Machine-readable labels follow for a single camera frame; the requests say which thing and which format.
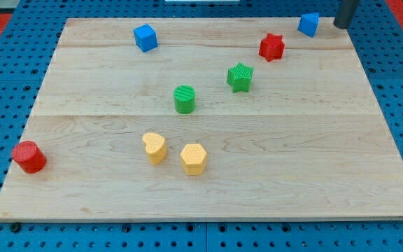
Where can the blue triangular prism block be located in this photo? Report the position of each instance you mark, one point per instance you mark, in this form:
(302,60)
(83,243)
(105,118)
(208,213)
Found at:
(308,24)

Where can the yellow heart block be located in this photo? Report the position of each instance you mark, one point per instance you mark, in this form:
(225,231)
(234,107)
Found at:
(155,147)

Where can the red star block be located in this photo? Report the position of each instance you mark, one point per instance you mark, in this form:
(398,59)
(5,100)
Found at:
(272,47)

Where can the wooden board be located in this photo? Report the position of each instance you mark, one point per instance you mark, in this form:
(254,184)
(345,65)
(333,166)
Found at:
(308,142)

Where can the green star block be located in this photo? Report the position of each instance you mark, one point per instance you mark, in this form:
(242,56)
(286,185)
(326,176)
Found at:
(239,77)

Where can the yellow hexagon block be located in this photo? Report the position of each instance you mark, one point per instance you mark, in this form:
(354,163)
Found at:
(193,159)

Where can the red cylinder block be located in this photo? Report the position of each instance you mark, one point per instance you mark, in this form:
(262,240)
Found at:
(29,157)

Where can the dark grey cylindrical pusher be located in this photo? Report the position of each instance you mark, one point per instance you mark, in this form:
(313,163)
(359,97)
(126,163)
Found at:
(345,13)

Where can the blue cube block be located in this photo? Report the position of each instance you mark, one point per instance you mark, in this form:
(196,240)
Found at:
(145,38)

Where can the green cylinder block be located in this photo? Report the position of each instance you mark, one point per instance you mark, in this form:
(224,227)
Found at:
(184,99)

